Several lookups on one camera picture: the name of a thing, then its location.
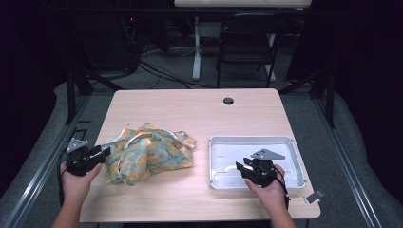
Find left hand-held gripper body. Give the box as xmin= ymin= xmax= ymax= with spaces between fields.
xmin=65 ymin=137 xmax=103 ymax=177

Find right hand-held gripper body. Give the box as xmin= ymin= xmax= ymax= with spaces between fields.
xmin=242 ymin=148 xmax=286 ymax=188

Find silver metal tray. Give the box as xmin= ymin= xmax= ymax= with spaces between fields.
xmin=207 ymin=135 xmax=308 ymax=192

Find orange slice print cloth bag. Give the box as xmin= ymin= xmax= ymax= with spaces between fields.
xmin=102 ymin=123 xmax=198 ymax=187

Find person's left hand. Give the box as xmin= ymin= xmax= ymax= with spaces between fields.
xmin=60 ymin=161 xmax=103 ymax=206

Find person's right hand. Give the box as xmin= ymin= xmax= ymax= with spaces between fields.
xmin=244 ymin=164 xmax=289 ymax=219

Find small grey tag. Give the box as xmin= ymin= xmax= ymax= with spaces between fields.
xmin=304 ymin=189 xmax=326 ymax=204

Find black metal stand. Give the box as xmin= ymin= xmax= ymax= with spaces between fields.
xmin=65 ymin=67 xmax=125 ymax=125
xmin=278 ymin=67 xmax=336 ymax=129

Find dark equipment with red light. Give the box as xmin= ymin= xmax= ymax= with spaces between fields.
xmin=118 ymin=12 xmax=142 ymax=74

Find black folding chair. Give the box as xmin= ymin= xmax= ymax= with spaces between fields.
xmin=216 ymin=12 xmax=288 ymax=89

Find white desk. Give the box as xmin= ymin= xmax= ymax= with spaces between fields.
xmin=174 ymin=0 xmax=313 ymax=83

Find left hand-held gripper cable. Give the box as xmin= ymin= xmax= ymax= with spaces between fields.
xmin=56 ymin=151 xmax=69 ymax=207

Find hand-held gripper cable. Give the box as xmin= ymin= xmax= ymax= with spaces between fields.
xmin=56 ymin=151 xmax=69 ymax=207
xmin=275 ymin=166 xmax=291 ymax=210

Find right hand-held gripper cable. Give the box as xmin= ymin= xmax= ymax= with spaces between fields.
xmin=275 ymin=166 xmax=291 ymax=210

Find aluminium floor rail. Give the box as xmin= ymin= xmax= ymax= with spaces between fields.
xmin=2 ymin=94 xmax=92 ymax=228
xmin=312 ymin=97 xmax=384 ymax=228

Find black floor cables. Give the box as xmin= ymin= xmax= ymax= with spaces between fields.
xmin=137 ymin=60 xmax=217 ymax=90

